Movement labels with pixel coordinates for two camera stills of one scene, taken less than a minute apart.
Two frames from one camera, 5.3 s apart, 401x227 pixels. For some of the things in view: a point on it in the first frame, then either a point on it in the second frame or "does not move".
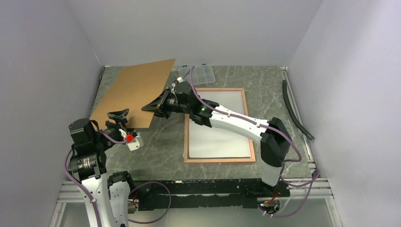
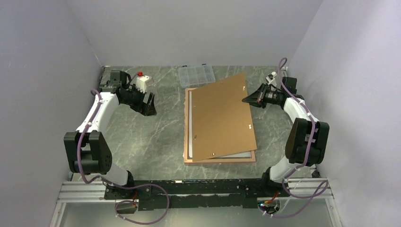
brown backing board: x=135 y=87 to x=221 y=123
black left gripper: x=119 y=115 to x=146 y=109
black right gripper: x=159 y=105 to x=256 y=97
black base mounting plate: x=220 y=193 does not move
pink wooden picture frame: x=187 y=160 does not move
